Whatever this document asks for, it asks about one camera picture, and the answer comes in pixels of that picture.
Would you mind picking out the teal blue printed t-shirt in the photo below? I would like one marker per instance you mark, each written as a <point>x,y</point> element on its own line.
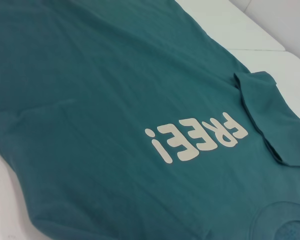
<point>115,112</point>

